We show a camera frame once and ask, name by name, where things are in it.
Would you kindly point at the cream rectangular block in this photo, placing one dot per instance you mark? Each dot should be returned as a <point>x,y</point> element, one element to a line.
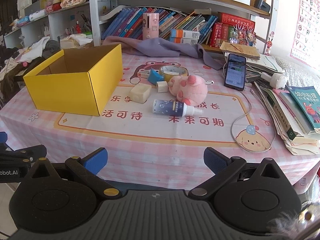
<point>140,93</point>

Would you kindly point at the pink printed tablecloth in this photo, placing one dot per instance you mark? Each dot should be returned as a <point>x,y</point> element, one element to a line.
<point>155,140</point>

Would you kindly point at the stack of loose papers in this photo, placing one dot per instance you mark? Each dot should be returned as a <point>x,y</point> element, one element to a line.
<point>267,63</point>

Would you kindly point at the small red bottle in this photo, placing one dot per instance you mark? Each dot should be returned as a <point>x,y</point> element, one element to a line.
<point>78,27</point>

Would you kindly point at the white wooden bookshelf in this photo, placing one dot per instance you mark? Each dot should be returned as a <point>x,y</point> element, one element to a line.
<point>93,10</point>

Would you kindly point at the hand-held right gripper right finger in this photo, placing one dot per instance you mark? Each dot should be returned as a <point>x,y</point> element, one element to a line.
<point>215,159</point>

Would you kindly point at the yellow tape roll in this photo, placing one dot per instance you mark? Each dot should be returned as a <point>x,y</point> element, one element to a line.
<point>163,73</point>

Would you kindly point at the grey knitted blanket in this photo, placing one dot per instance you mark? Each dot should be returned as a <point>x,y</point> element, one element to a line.
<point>302,72</point>

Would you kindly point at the purple cloth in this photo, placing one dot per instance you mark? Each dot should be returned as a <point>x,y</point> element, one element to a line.
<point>155,47</point>

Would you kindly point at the white plastic bag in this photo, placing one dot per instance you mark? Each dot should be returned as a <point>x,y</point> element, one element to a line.
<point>75,41</point>

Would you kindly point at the blue white spray bottle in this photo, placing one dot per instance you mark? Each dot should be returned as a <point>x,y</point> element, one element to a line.
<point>165,106</point>

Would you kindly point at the alphabet wall poster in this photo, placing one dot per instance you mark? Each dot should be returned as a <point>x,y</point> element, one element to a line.
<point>306,25</point>

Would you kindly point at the pink plush pig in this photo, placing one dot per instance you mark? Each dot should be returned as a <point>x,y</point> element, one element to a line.
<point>190,90</point>

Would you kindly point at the blue tissue pack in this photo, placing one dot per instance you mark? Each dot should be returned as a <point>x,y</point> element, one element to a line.
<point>23,20</point>

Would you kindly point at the pile of clothes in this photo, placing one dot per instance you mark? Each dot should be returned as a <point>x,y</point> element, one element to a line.
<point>32,52</point>

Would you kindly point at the grey fluffy fabric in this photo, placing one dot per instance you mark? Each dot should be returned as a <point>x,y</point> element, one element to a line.
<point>287,222</point>

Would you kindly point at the stack of textbooks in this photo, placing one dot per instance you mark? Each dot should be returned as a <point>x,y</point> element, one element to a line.
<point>282,115</point>

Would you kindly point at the row of blue books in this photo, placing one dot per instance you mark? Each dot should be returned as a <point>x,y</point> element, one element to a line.
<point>130,22</point>

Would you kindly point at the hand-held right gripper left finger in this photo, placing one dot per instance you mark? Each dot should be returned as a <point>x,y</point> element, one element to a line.
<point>96,159</point>

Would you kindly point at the yellow cardboard box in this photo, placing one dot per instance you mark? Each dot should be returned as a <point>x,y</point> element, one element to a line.
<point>62,92</point>

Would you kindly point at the red round doll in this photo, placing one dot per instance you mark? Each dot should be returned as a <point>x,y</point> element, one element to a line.
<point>56,4</point>

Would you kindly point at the small white orange box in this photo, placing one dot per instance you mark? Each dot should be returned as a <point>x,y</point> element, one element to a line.
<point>143,73</point>

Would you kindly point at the pink cylindrical case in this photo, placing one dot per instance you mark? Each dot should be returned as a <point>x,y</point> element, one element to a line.
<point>150,27</point>

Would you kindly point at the black smartphone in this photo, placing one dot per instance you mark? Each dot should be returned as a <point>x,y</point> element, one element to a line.
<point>235,72</point>

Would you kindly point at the red dictionary set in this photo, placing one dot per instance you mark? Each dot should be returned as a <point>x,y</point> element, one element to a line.
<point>235,20</point>

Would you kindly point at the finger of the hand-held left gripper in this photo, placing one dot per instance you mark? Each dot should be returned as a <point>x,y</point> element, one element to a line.
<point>32,153</point>
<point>3,137</point>

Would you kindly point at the small black device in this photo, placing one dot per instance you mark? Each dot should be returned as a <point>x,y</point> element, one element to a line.
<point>262,4</point>

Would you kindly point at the white charger adapter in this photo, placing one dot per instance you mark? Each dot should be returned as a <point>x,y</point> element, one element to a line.
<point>162,85</point>

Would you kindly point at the grey storage box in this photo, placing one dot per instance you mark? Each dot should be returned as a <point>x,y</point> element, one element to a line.
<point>35,6</point>

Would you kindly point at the white wrapped packet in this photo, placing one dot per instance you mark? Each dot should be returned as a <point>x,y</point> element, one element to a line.
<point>37,15</point>

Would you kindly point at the white cubby shelf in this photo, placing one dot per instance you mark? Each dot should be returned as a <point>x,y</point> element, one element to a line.
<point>55,22</point>

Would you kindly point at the brown paper notebook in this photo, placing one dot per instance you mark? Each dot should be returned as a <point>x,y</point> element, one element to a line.
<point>240,50</point>

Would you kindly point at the teal children's book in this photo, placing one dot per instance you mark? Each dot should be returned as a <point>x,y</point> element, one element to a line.
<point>305,107</point>

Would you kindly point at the cartoon wall sticker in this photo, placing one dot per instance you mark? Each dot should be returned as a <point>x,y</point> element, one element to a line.
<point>269,46</point>

